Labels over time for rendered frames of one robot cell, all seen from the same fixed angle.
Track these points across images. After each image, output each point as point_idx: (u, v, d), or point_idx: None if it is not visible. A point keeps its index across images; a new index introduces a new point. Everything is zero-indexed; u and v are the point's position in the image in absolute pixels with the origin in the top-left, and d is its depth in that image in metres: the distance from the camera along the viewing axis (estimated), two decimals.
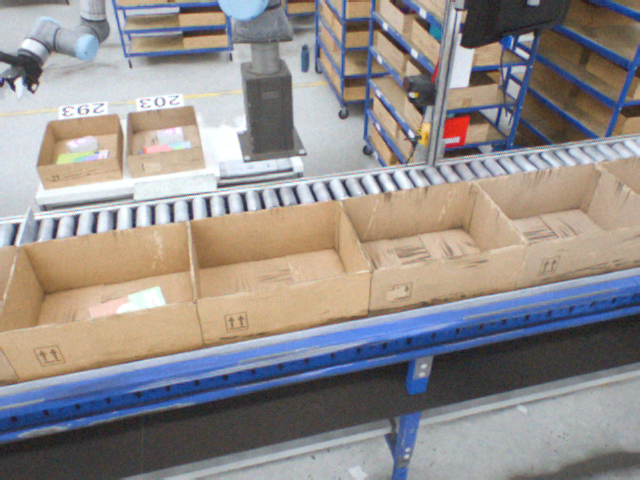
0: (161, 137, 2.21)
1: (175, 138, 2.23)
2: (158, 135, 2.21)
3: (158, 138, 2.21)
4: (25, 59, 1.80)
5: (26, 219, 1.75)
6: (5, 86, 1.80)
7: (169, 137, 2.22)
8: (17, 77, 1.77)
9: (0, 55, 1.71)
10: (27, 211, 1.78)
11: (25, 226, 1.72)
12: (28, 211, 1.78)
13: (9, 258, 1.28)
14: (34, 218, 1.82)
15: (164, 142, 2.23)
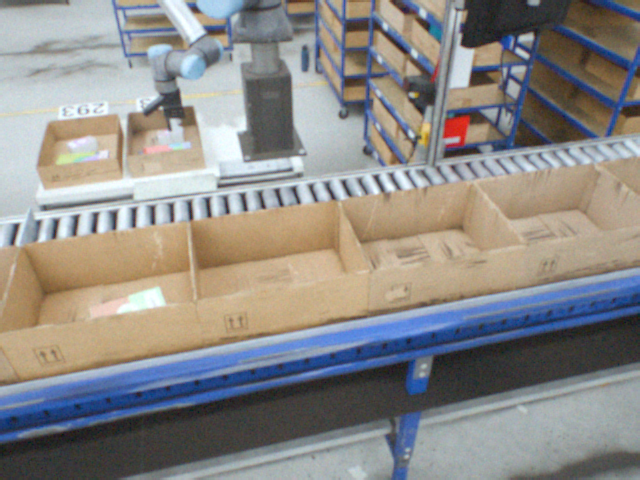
0: (161, 137, 2.21)
1: (175, 138, 2.23)
2: (158, 135, 2.21)
3: (158, 138, 2.21)
4: (162, 99, 2.12)
5: (26, 220, 1.75)
6: None
7: (169, 137, 2.22)
8: (167, 116, 2.17)
9: (145, 115, 2.15)
10: (27, 211, 1.78)
11: (25, 227, 1.73)
12: (28, 211, 1.78)
13: (9, 258, 1.28)
14: (34, 218, 1.82)
15: (164, 142, 2.23)
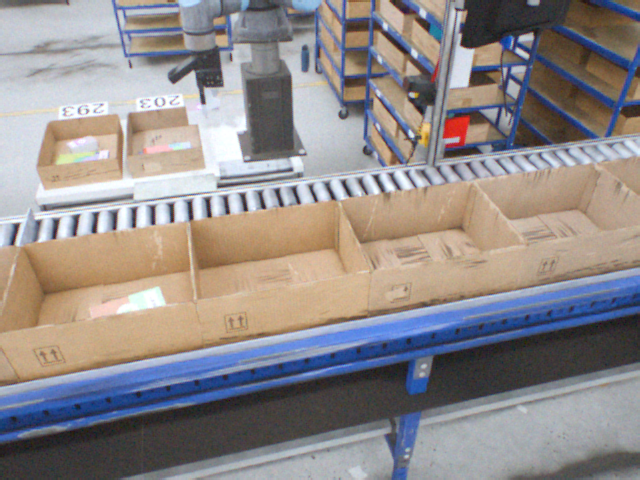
0: (191, 113, 1.67)
1: (209, 114, 1.69)
2: (187, 110, 1.67)
3: (187, 115, 1.67)
4: (194, 59, 1.58)
5: (26, 220, 1.75)
6: None
7: (202, 113, 1.68)
8: None
9: (172, 81, 1.61)
10: (27, 211, 1.78)
11: (25, 227, 1.73)
12: (28, 211, 1.78)
13: (9, 258, 1.28)
14: (34, 218, 1.82)
15: (195, 120, 1.69)
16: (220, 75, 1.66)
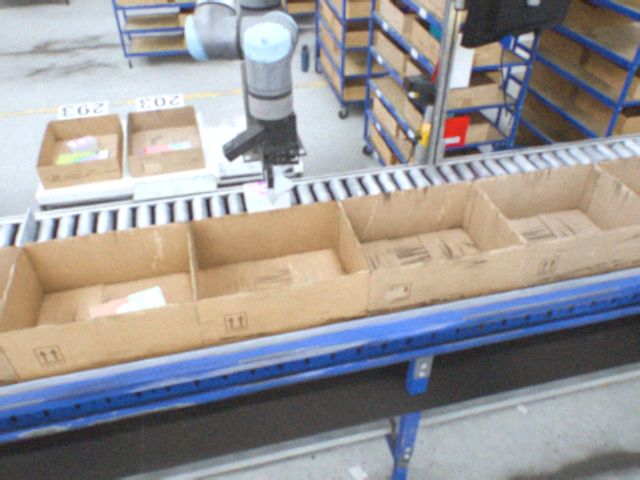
0: (252, 198, 1.22)
1: (276, 199, 1.24)
2: (247, 194, 1.22)
3: (247, 200, 1.22)
4: (261, 130, 1.13)
5: (26, 220, 1.75)
6: None
7: (266, 198, 1.23)
8: None
9: (229, 158, 1.15)
10: (27, 211, 1.78)
11: (25, 227, 1.73)
12: (28, 211, 1.78)
13: (9, 258, 1.28)
14: (34, 218, 1.82)
15: (256, 206, 1.24)
16: None
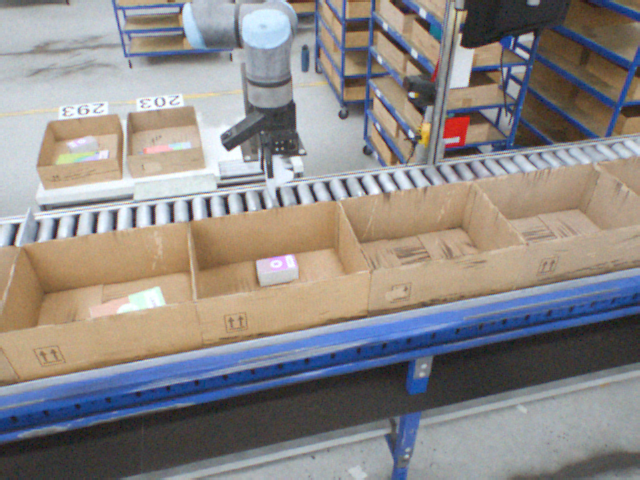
0: (265, 275, 1.37)
1: (286, 274, 1.39)
2: (260, 271, 1.37)
3: (260, 276, 1.37)
4: (260, 118, 1.11)
5: (26, 220, 1.75)
6: None
7: (277, 274, 1.38)
8: None
9: (227, 148, 1.14)
10: (27, 211, 1.78)
11: (25, 227, 1.73)
12: (28, 211, 1.78)
13: (9, 258, 1.28)
14: (34, 218, 1.82)
15: (268, 281, 1.39)
16: None
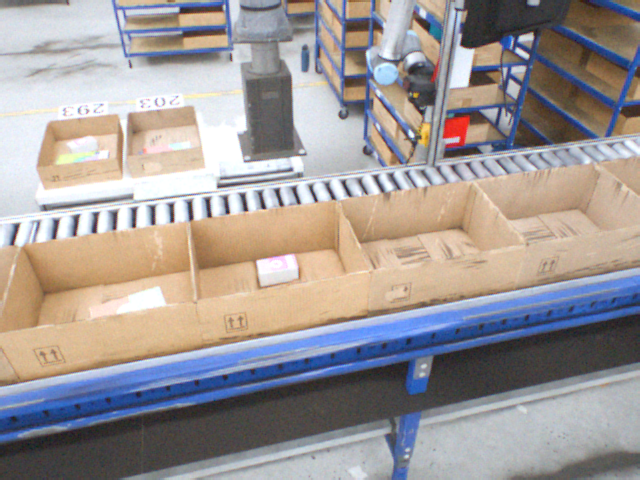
0: (265, 275, 1.37)
1: (286, 274, 1.39)
2: (260, 271, 1.37)
3: (260, 276, 1.37)
4: None
5: (33, 235, 1.79)
6: None
7: (277, 274, 1.38)
8: None
9: None
10: (33, 226, 1.82)
11: (32, 242, 1.77)
12: (35, 226, 1.82)
13: (9, 258, 1.28)
14: None
15: (268, 281, 1.39)
16: None
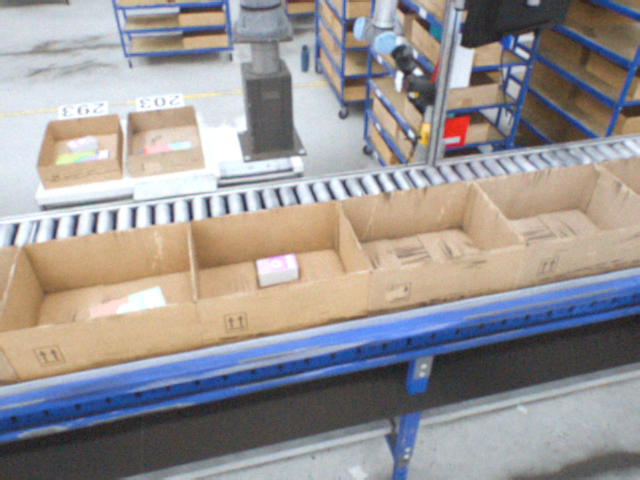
0: (265, 275, 1.37)
1: (286, 274, 1.39)
2: (260, 271, 1.37)
3: (260, 276, 1.37)
4: None
5: (33, 235, 1.79)
6: None
7: (277, 274, 1.38)
8: (411, 68, 2.25)
9: (413, 52, 2.18)
10: (33, 226, 1.82)
11: (32, 242, 1.77)
12: (35, 226, 1.82)
13: (9, 258, 1.28)
14: None
15: (268, 281, 1.39)
16: None
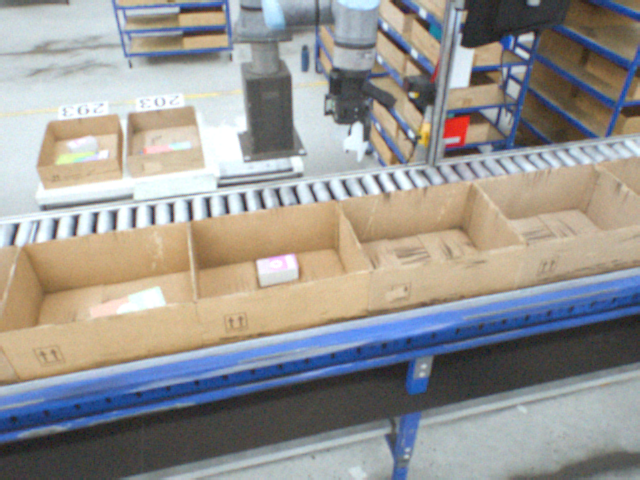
0: (265, 275, 1.37)
1: (286, 274, 1.39)
2: (260, 271, 1.37)
3: (260, 276, 1.37)
4: None
5: (33, 235, 1.79)
6: (354, 127, 1.22)
7: (277, 274, 1.38)
8: None
9: None
10: (33, 226, 1.82)
11: (32, 242, 1.77)
12: (35, 226, 1.82)
13: (9, 258, 1.28)
14: None
15: (268, 281, 1.39)
16: (335, 114, 1.19)
